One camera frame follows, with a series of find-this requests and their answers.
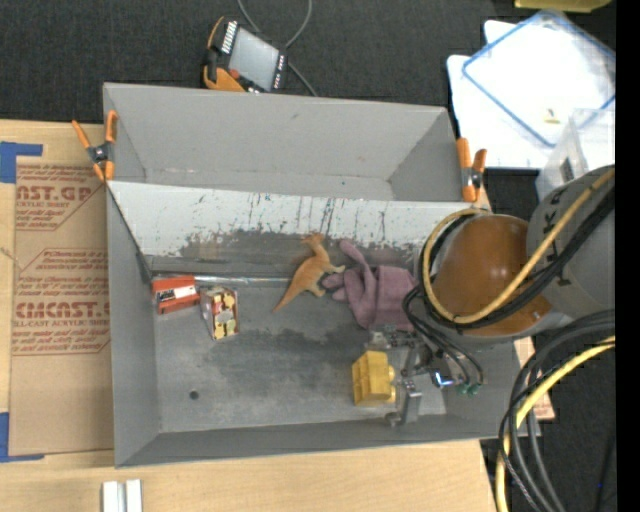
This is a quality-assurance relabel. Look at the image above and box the yellow toy block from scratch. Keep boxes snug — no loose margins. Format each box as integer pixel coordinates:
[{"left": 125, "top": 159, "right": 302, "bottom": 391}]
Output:
[{"left": 351, "top": 349, "right": 399, "bottom": 407}]

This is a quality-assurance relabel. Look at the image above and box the red box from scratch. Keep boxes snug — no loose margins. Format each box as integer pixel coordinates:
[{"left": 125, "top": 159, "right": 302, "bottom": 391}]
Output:
[{"left": 151, "top": 274, "right": 201, "bottom": 316}]

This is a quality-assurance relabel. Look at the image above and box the orange toy dinosaur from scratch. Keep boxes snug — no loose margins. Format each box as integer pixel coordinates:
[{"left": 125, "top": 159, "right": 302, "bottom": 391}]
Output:
[{"left": 271, "top": 232, "right": 347, "bottom": 315}]

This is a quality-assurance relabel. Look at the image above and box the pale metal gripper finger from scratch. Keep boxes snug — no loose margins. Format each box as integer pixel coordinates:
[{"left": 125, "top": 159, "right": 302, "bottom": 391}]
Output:
[{"left": 385, "top": 378, "right": 424, "bottom": 428}]

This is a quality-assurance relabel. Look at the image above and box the purple glove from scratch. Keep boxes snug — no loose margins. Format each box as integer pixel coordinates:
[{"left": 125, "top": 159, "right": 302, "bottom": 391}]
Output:
[{"left": 319, "top": 238, "right": 421, "bottom": 332}]

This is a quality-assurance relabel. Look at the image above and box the grey metal bin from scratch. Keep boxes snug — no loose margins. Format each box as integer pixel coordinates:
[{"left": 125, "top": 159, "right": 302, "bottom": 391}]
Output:
[{"left": 102, "top": 82, "right": 531, "bottom": 469}]

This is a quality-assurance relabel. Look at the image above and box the clear packet with yellow pieces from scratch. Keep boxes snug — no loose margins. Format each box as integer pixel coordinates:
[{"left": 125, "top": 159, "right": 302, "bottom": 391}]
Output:
[{"left": 198, "top": 284, "right": 240, "bottom": 342}]

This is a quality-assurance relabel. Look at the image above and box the brown cardboard board red print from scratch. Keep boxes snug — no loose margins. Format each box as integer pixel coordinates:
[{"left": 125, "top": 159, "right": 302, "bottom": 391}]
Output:
[{"left": 0, "top": 118, "right": 116, "bottom": 464}]

